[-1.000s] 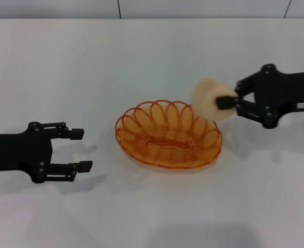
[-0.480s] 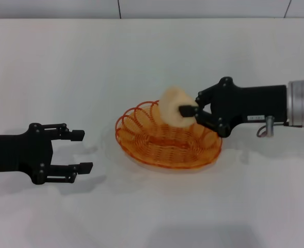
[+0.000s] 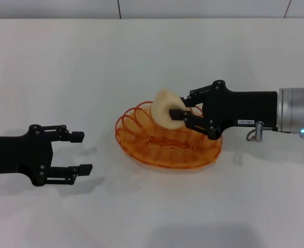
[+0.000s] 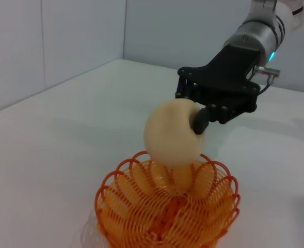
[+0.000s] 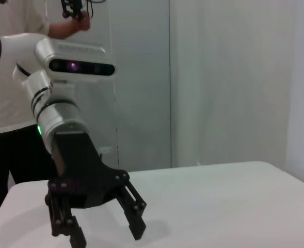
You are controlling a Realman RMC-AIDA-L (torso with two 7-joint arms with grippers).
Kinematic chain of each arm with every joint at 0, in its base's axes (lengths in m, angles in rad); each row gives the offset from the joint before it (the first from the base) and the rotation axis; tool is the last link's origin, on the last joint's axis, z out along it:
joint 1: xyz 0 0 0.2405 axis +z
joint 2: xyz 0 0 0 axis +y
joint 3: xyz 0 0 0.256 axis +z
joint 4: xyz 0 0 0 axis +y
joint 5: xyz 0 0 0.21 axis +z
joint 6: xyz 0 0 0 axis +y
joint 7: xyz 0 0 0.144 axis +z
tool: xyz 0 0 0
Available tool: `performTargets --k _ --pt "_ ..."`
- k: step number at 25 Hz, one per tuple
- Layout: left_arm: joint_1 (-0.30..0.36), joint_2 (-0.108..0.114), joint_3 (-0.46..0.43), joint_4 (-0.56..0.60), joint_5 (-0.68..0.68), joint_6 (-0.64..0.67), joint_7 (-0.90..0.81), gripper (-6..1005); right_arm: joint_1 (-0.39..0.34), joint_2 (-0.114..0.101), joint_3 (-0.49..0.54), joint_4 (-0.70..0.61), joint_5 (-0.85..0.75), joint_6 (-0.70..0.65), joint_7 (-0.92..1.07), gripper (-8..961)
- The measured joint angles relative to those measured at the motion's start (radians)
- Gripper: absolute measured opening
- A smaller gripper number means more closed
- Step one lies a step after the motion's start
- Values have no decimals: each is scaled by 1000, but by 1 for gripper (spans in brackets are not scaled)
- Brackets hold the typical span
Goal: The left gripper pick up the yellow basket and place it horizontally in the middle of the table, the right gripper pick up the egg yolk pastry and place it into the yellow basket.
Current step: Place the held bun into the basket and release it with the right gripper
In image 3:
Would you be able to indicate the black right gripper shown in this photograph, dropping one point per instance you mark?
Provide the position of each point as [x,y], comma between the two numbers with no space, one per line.
[244,108]

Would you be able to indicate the beige bread slice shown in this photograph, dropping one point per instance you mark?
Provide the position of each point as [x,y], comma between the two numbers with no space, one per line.
[164,108]

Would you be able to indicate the orange woven plastic basket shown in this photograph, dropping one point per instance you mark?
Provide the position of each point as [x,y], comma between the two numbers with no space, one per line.
[167,152]

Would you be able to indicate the silver right wrist connector plug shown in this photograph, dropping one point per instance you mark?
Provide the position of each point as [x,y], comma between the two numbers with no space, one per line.
[259,130]

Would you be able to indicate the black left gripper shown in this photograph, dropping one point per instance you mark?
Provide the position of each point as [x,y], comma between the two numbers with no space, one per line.
[12,155]

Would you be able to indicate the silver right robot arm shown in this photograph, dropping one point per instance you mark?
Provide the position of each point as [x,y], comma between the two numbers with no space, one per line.
[293,108]

